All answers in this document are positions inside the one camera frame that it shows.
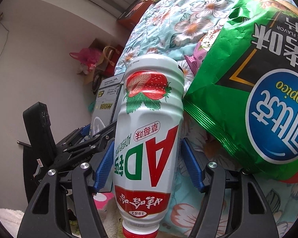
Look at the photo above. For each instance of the white strawberry milk bottle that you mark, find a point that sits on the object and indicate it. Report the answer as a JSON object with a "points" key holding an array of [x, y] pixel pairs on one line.
{"points": [[146, 144]]}

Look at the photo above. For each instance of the green red chip bag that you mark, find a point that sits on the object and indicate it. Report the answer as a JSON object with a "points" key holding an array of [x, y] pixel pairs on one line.
{"points": [[245, 93]]}

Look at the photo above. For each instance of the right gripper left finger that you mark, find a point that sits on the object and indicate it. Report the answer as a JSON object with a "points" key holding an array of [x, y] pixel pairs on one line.
{"points": [[46, 214]]}

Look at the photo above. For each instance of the brown cardboard box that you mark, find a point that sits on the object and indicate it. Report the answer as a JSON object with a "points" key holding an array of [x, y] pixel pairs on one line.
{"points": [[132, 15]]}

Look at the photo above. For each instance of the black yellow product box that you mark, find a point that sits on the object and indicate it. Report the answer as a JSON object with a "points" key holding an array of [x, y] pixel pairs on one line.
{"points": [[107, 98]]}

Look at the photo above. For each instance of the pink wrapper piece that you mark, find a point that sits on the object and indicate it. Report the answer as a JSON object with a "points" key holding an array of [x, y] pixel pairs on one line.
{"points": [[195, 61]]}

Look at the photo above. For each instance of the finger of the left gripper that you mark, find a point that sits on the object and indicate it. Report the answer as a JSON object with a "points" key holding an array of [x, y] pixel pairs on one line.
{"points": [[85, 130]]}

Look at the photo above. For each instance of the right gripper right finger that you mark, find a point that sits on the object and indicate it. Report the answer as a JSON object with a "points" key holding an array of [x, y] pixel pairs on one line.
{"points": [[249, 214]]}

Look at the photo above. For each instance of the pink gift bag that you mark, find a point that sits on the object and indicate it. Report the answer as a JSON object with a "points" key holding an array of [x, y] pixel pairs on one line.
{"points": [[88, 58]]}

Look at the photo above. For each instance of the floral teal blanket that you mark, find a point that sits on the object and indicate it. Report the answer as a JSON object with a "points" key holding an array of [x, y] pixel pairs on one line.
{"points": [[173, 28]]}

